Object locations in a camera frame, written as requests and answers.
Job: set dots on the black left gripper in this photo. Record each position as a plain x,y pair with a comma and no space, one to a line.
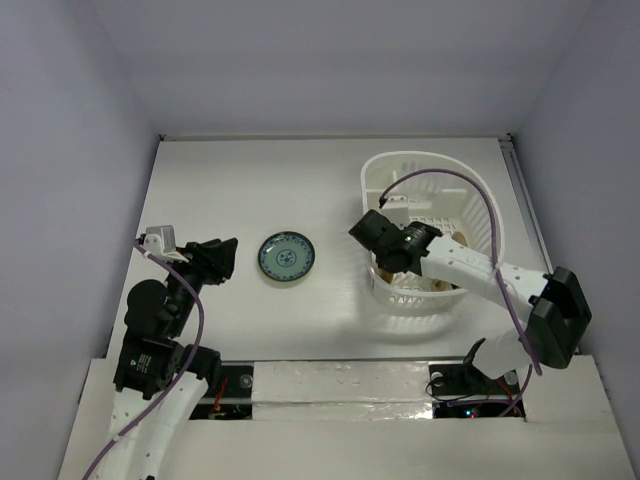
222,264

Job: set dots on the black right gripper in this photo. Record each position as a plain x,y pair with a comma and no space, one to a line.
373,230

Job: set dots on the yellow patterned plate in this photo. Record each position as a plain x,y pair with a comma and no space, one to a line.
388,277

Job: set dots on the teal blue floral plate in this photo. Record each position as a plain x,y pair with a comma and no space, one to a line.
286,257

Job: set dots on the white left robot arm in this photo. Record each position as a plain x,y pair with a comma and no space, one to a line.
163,370

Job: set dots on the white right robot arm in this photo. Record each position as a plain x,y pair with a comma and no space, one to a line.
549,310

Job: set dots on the cream plate at rack end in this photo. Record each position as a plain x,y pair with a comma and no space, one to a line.
460,238

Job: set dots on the white plastic dish rack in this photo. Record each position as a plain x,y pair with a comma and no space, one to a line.
443,192

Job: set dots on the cream plate with flower print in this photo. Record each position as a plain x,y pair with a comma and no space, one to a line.
437,285

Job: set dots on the white foam strip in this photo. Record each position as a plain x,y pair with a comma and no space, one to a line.
341,391

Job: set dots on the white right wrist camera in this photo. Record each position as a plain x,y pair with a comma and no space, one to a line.
396,210

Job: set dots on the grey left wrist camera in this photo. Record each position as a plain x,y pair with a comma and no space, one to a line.
159,240

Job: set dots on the aluminium rail at right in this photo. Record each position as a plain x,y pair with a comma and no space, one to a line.
531,223

